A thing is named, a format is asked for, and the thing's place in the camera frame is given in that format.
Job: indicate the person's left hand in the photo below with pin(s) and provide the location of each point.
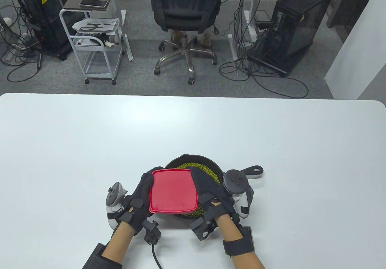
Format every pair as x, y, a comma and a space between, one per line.
138, 199

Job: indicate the person's right hand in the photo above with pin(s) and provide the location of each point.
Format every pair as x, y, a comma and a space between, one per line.
208, 190

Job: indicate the pile of green mung beans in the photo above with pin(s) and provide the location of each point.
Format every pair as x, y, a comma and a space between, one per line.
208, 172

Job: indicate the red plastic container lid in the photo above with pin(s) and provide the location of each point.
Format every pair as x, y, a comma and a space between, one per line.
172, 190

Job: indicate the black cast iron frying pan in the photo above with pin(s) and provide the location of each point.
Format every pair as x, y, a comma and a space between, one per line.
253, 170

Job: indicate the person's left forearm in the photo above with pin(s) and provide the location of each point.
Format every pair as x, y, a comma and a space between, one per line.
119, 244

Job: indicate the grey white handheld controller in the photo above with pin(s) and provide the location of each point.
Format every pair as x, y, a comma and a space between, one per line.
235, 181
114, 195

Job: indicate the small white roll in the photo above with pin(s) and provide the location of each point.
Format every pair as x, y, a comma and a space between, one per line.
109, 44

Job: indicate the white and red device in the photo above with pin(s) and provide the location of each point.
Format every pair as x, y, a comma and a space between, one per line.
87, 41

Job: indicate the black mesh office chair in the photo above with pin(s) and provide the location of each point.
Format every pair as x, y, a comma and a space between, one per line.
181, 18

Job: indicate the white printed papers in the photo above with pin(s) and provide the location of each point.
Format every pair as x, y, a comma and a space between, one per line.
96, 26

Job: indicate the black computer tower case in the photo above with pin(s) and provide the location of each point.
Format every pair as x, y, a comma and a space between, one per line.
301, 30
45, 18

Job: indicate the black smartphone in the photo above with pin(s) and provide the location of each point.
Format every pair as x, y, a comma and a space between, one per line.
93, 3

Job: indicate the white round object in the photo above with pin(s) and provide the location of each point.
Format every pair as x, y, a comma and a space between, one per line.
8, 21

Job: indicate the dark brown cabinet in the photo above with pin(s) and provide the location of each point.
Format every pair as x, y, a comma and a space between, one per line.
346, 3

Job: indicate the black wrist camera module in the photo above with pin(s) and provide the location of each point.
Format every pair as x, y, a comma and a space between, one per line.
200, 228
152, 232

